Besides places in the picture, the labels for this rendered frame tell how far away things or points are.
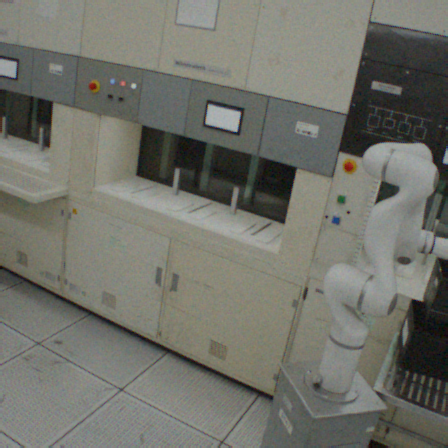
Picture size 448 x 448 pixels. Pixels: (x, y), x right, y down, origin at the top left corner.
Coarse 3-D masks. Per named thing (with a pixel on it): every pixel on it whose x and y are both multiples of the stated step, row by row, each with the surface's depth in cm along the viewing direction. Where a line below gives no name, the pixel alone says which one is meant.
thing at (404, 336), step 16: (416, 304) 201; (416, 320) 203; (400, 336) 201; (416, 336) 177; (432, 336) 175; (400, 352) 190; (416, 352) 178; (432, 352) 177; (400, 368) 182; (416, 368) 180; (432, 368) 178
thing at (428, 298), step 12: (444, 264) 190; (432, 276) 188; (432, 288) 182; (444, 288) 172; (432, 300) 177; (444, 300) 173; (432, 312) 176; (444, 312) 174; (432, 324) 182; (444, 324) 179
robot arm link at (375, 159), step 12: (384, 144) 148; (396, 144) 149; (408, 144) 150; (420, 144) 152; (372, 156) 145; (384, 156) 143; (420, 156) 150; (372, 168) 145; (384, 168) 143; (384, 180) 146
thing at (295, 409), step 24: (288, 384) 169; (360, 384) 170; (288, 408) 168; (312, 408) 154; (336, 408) 156; (360, 408) 158; (384, 408) 160; (264, 432) 184; (288, 432) 167; (312, 432) 154; (336, 432) 158; (360, 432) 162
